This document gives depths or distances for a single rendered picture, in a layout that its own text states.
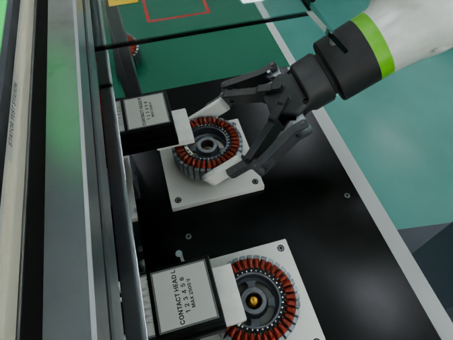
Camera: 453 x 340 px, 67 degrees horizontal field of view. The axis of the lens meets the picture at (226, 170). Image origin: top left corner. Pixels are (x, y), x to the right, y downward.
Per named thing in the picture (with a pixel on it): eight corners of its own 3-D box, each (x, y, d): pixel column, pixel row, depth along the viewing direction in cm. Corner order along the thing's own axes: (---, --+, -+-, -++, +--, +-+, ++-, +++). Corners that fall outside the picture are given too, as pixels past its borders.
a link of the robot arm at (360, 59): (340, 3, 45) (375, 44, 40) (357, 59, 54) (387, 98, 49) (299, 30, 47) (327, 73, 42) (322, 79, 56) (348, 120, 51)
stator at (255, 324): (270, 250, 49) (273, 240, 46) (312, 329, 43) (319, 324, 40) (196, 282, 46) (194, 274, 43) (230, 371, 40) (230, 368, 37)
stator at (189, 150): (231, 123, 60) (231, 108, 57) (251, 173, 54) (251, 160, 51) (168, 136, 59) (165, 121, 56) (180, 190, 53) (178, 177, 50)
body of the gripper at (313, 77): (344, 108, 49) (288, 141, 52) (320, 71, 54) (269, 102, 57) (331, 77, 43) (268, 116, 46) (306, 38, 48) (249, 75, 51)
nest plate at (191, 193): (237, 122, 64) (237, 118, 63) (263, 189, 56) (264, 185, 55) (157, 139, 61) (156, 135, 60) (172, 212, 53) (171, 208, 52)
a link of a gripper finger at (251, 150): (291, 106, 52) (298, 108, 51) (251, 168, 51) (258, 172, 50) (282, 92, 49) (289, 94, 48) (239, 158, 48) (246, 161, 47)
